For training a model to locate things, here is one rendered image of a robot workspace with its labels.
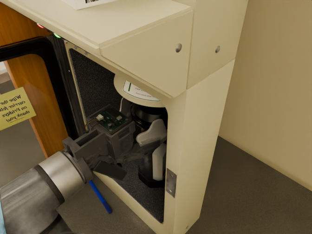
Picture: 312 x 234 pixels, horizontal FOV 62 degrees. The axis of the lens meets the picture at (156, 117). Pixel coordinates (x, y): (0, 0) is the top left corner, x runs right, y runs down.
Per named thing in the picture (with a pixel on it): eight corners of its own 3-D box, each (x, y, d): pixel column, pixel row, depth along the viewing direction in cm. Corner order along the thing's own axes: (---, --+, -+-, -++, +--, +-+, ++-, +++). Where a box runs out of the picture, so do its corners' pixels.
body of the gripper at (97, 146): (138, 120, 45) (80, 161, 39) (141, 151, 51) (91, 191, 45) (111, 100, 49) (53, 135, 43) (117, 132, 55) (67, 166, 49)
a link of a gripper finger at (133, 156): (163, 145, 49) (117, 159, 47) (163, 151, 50) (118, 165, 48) (154, 128, 52) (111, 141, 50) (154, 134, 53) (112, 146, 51)
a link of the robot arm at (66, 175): (69, 209, 43) (45, 180, 47) (92, 191, 45) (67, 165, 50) (56, 184, 38) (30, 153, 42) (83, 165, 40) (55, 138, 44)
